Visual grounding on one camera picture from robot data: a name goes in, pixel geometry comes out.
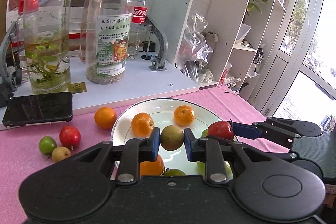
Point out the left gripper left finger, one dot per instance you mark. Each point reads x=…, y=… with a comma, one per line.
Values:
x=74, y=190

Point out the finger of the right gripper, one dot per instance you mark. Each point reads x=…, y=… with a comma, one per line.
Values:
x=251, y=132
x=288, y=127

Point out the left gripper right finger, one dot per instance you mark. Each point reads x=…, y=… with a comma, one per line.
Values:
x=265, y=188

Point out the red small apple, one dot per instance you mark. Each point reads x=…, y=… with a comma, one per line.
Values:
x=221, y=129
x=70, y=137

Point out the yellow-brown small fruit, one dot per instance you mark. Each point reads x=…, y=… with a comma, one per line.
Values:
x=172, y=138

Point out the green fruit behind finger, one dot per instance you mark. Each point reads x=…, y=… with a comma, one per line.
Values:
x=204, y=133

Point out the yellow-green fruit left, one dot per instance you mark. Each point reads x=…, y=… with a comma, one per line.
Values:
x=60, y=153

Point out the red small apple front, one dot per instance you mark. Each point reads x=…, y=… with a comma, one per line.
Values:
x=70, y=137

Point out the green fruit right plate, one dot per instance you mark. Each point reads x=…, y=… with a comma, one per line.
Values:
x=228, y=170

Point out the green small fruit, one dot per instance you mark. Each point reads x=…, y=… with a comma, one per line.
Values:
x=46, y=145

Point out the large orange tangerine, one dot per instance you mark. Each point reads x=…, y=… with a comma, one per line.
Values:
x=184, y=115

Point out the pink tablecloth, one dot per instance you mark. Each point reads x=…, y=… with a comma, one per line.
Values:
x=20, y=155

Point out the green fruit in plate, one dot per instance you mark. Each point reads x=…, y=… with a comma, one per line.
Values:
x=173, y=172

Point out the crumpled plastic bag shelf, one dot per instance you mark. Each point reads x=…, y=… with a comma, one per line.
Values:
x=192, y=58

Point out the white round plate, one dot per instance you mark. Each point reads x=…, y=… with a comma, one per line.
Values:
x=161, y=111

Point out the black smartphone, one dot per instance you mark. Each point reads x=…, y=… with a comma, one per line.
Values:
x=41, y=108

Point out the orange tangerine in plate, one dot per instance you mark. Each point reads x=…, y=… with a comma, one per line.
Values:
x=142, y=125

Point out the gold sticker label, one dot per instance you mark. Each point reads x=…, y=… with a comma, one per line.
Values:
x=77, y=88

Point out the white shelf unit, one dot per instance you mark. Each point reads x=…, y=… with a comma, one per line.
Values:
x=238, y=35

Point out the green potted plant shelf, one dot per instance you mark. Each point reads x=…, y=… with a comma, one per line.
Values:
x=254, y=5

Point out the glass vase with plant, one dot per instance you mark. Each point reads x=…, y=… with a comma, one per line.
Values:
x=47, y=45

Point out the cola bottle red label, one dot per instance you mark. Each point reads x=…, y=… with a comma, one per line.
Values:
x=137, y=28

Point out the plastic jar with label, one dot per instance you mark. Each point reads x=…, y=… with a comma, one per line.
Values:
x=106, y=40

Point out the red cap clear bottle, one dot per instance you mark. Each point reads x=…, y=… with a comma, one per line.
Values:
x=21, y=29

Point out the grey bracket right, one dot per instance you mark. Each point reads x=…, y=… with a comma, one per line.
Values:
x=158, y=62

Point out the grey bracket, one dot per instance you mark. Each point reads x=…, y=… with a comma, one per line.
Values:
x=158, y=62
x=11, y=73

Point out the grey bracket left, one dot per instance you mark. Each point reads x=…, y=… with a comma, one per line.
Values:
x=11, y=73

